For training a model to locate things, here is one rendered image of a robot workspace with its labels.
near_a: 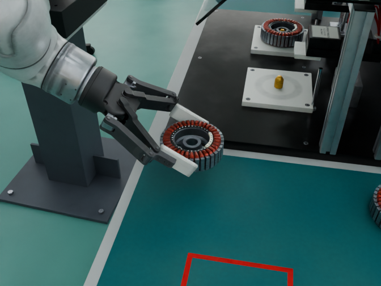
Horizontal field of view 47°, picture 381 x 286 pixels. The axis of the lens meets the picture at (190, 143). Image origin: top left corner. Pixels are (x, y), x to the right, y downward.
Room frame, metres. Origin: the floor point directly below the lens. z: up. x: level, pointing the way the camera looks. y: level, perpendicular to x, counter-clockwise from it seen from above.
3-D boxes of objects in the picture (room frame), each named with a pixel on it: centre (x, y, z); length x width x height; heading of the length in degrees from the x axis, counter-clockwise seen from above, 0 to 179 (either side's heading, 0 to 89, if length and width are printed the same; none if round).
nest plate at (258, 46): (1.09, -0.24, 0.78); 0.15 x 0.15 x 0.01; 79
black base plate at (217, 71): (0.96, -0.24, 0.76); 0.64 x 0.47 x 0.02; 169
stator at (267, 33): (1.09, -0.24, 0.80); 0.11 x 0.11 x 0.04
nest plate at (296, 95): (0.85, -0.20, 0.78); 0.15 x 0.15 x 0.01; 79
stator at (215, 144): (0.60, 0.00, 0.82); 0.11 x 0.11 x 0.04
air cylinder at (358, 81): (0.82, -0.34, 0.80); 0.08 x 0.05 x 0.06; 169
